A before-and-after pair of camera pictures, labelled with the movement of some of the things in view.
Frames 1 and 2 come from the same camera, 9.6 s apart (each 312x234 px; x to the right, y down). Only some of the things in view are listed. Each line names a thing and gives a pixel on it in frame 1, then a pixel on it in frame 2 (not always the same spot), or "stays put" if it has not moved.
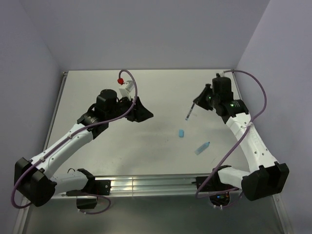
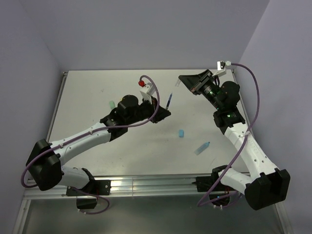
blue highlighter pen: x=202 y=147 stays put
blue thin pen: x=190 y=111 to x=168 y=102
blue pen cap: x=181 y=132 stays put
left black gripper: x=139 y=112 to x=161 y=113
